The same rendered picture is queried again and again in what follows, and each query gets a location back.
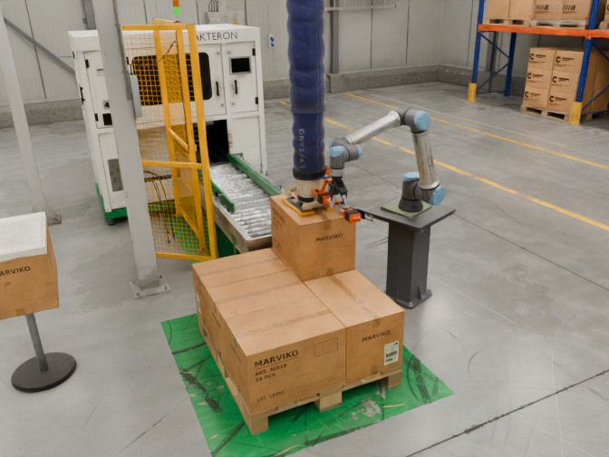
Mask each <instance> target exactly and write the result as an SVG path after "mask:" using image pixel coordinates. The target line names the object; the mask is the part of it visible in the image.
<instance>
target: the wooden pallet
mask: <svg viewBox="0 0 609 457"><path fill-rule="evenodd" d="M198 328H199V330H200V332H201V334H202V335H203V337H204V339H205V341H206V343H207V345H208V348H209V350H210V352H211V354H212V355H213V357H214V359H215V361H216V363H217V366H218V368H219V370H220V372H221V374H222V375H223V378H224V380H225V382H226V384H227V387H228V389H229V391H230V393H231V394H232V396H233V398H234V400H235V402H236V404H237V407H238V409H239V411H240V412H241V414H242V416H243V418H244V420H245V422H246V425H247V427H248V429H249V431H250V432H251V434H252V435H255V434H258V433H262V432H265V431H268V418H267V416H270V415H273V414H276V413H280V412H282V411H285V410H288V409H291V408H294V407H296V406H299V405H302V404H307V403H310V402H314V404H315V406H316V407H317V408H318V410H319V411H320V412H323V411H325V410H328V409H331V408H334V407H336V406H339V405H342V391H345V390H348V389H351V388H354V387H356V386H359V385H362V384H367V383H369V382H372V381H375V380H378V379H380V380H381V381H382V383H383V384H384V385H385V386H386V387H387V388H388V389H389V388H392V387H394V386H397V385H400V384H401V373H402V365H401V366H398V367H395V368H392V369H390V370H387V371H384V372H381V373H378V374H374V375H371V376H368V377H365V378H363V379H359V380H356V381H353V382H350V383H348V384H343V385H340V386H337V387H335V388H332V389H329V390H326V391H323V392H321V393H318V394H313V395H310V396H307V397H305V398H302V399H299V400H296V401H293V402H291V403H288V404H283V405H280V406H277V407H274V408H271V409H268V410H265V411H263V412H260V413H255V414H252V415H251V414H250V412H249V411H248V409H247V407H246V405H245V403H244V401H243V399H242V397H241V395H240V393H239V391H238V390H237V387H236V386H235V384H234V382H233V380H232V378H231V376H230V374H229V372H228V370H227V368H226V366H225V364H224V363H223V361H222V359H221V357H220V355H219V353H218V351H217V349H216V347H215V345H214V343H213V341H212V340H211V338H210V336H209V334H208V331H207V329H206V328H205V326H204V324H203V322H202V320H201V318H200V317H199V315H198Z"/></svg>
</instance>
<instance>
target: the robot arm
mask: <svg viewBox="0 0 609 457"><path fill-rule="evenodd" d="M402 125H407V126H410V128H411V135H412V140H413V145H414V150H415V155H416V161H417V165H418V170H419V172H408V173H406V174H404V175H403V180H402V191H401V200H400V202H399V204H398V208H399V209H400V210H402V211H405V212H410V213H415V212H420V211H422V210H423V203H422V202H423V201H425V202H427V203H429V204H431V205H434V206H435V205H439V204H440V203H441V202H442V201H443V199H444V197H445V195H446V189H445V188H444V187H443V186H441V185H440V180H439V179H438V178H437V177H436V175H435V170H434V164H433V158H432V152H431V146H430V136H429V131H428V128H429V127H430V116H429V115H428V114H427V113H426V112H424V111H419V110H415V109H412V108H399V109H395V110H392V111H390V112H389V114H388V115H387V116H385V117H383V118H381V119H379V120H378V121H376V122H373V123H371V124H369V125H367V126H365V127H363V128H361V129H360V130H358V131H355V132H353V133H351V134H349V135H347V136H345V137H342V138H341V139H339V140H337V139H332V140H331V141H330V143H329V151H330V153H329V155H330V170H329V171H330V175H331V176H332V182H331V183H332V184H331V183H328V186H330V189H329V191H330V192H331V194H330V197H331V198H329V202H330V203H331V208H332V209H333V208H334V202H335V200H336V197H335V196H334V195H338V194H340V195H341V198H342V200H343V203H345V205H346V201H347V192H348V190H347V188H346V187H345V185H344V183H343V180H342V179H341V178H342V177H343V175H344V163H345V162H348V161H352V160H358V159H360V158H361V157H362V155H363V151H362V148H361V146H360V145H359V144H361V143H363V142H365V141H367V140H369V139H370V138H372V137H374V136H376V135H378V134H380V133H382V132H384V131H387V130H389V129H390V128H392V127H399V126H402Z"/></svg>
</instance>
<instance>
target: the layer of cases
mask: <svg viewBox="0 0 609 457"><path fill-rule="evenodd" d="M192 272H193V280H194V288H195V295H196V302H197V310H198V315H199V317H200V318H201V320H202V322H203V324H204V326H205V328H206V329H207V331H208V334H209V336H210V338H211V340H212V341H213V343H214V345H215V347H216V349H217V351H218V353H219V355H220V357H221V359H222V361H223V363H224V364H225V366H226V368H227V370H228V372H229V374H230V376H231V378H232V380H233V382H234V384H235V386H236V387H237V390H238V391H239V393H240V395H241V397H242V399H243V401H244V403H245V405H246V408H247V409H248V411H249V412H250V414H251V415H252V414H255V413H260V412H263V411H265V410H268V409H271V408H274V407H277V406H280V405H283V404H288V403H291V402H293V401H296V400H299V399H302V398H305V397H307V396H310V395H313V394H318V393H321V392H323V391H326V390H329V389H332V388H335V387H337V386H340V385H343V384H348V383H350V382H353V381H356V380H359V379H363V378H365V377H368V376H371V375H374V374H378V373H381V372H384V371H387V370H390V369H392V368H395V367H398V366H401V364H402V347H403V330H404V314H405V311H404V310H403V309H402V308H401V307H400V306H398V305H397V304H396V303H395V302H394V301H392V300H391V299H390V298H389V297H387V296H386V295H385V294H384V293H383V292H382V291H381V290H380V289H379V288H378V287H376V286H375V285H374V284H373V283H372V282H370V281H369V280H368V279H367V278H366V277H364V276H363V275H362V274H361V273H359V272H358V271H357V270H356V269H354V270H349V271H345V272H341V273H336V274H332V275H328V276H323V277H316V278H311V279H307V280H303V281H301V279H300V278H299V277H298V276H297V275H296V273H295V272H294V271H293V270H292V269H291V268H290V267H289V266H288V265H287V263H286V262H285V261H284V259H283V258H282V257H281V256H280V255H279V253H278V252H277V251H276V250H275V248H274V247H272V248H265V249H260V250H256V251H252V252H247V253H243V254H238V255H235V256H230V257H225V258H218V259H213V260H209V261H205V262H200V263H196V264H192Z"/></svg>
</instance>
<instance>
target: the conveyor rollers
mask: <svg viewBox="0 0 609 457"><path fill-rule="evenodd" d="M209 169H210V178H211V179H212V180H213V181H214V182H215V183H216V184H217V185H218V186H219V187H220V189H221V190H222V191H223V192H224V193H225V194H226V195H227V196H228V197H229V198H230V199H231V200H232V201H233V202H234V203H235V212H232V211H231V210H230V209H229V208H228V207H227V206H226V205H225V204H224V203H223V202H222V201H221V200H220V199H219V197H217V201H218V202H219V203H220V204H221V205H222V206H223V208H224V209H225V210H226V211H227V212H228V213H229V214H230V215H231V216H232V218H233V219H234V220H235V221H236V222H237V223H238V224H239V225H240V226H241V227H242V229H243V230H244V231H245V232H246V233H247V234H248V235H249V236H250V237H251V238H256V237H261V236H265V235H270V234H272V225H271V208H270V197H271V195H270V194H269V193H268V192H266V191H265V190H264V189H263V188H261V187H260V186H259V185H258V184H257V183H255V182H254V181H253V180H251V179H250V178H249V177H248V176H247V175H246V174H245V173H244V172H243V171H242V170H240V169H239V168H238V167H236V166H235V165H234V164H233V163H229V164H222V165H217V166H210V167H209Z"/></svg>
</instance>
